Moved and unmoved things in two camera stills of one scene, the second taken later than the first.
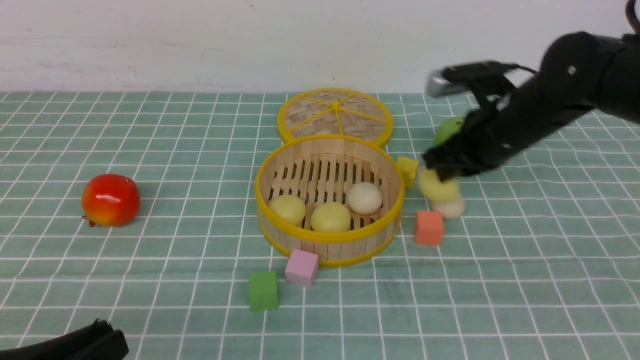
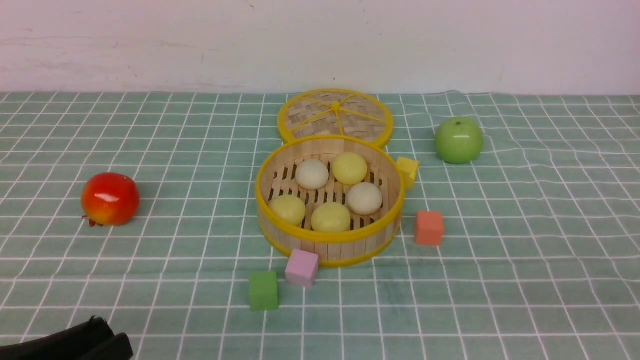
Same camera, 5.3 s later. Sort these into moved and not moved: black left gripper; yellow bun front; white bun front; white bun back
Moved: white bun back
Not moved: black left gripper; white bun front; yellow bun front
